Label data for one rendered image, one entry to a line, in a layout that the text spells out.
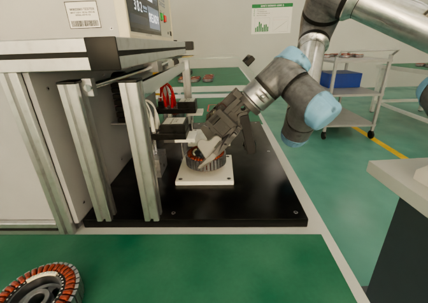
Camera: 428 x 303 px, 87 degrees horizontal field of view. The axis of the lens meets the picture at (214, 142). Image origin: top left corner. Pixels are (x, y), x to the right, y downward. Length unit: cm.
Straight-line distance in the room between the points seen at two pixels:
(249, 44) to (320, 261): 563
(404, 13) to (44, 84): 78
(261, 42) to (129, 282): 576
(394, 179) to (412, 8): 42
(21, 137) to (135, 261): 30
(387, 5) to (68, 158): 80
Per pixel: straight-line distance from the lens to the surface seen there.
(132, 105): 41
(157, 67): 77
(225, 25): 590
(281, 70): 55
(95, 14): 54
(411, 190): 77
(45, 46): 43
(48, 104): 49
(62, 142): 51
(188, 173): 63
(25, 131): 49
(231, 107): 57
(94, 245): 54
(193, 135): 61
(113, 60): 38
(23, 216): 63
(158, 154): 65
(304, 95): 52
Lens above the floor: 110
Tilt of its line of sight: 23 degrees down
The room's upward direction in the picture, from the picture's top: 2 degrees counter-clockwise
